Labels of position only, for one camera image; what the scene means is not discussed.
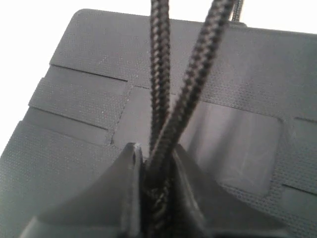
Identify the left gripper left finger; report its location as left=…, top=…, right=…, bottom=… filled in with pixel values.
left=20, top=143, right=143, bottom=238

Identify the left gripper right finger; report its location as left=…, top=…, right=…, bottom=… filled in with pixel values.
left=173, top=145, right=291, bottom=238

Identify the black braided rope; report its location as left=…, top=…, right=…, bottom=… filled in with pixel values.
left=141, top=0, right=246, bottom=238

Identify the black plastic carrying case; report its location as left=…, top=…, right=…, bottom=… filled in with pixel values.
left=0, top=9, right=317, bottom=238

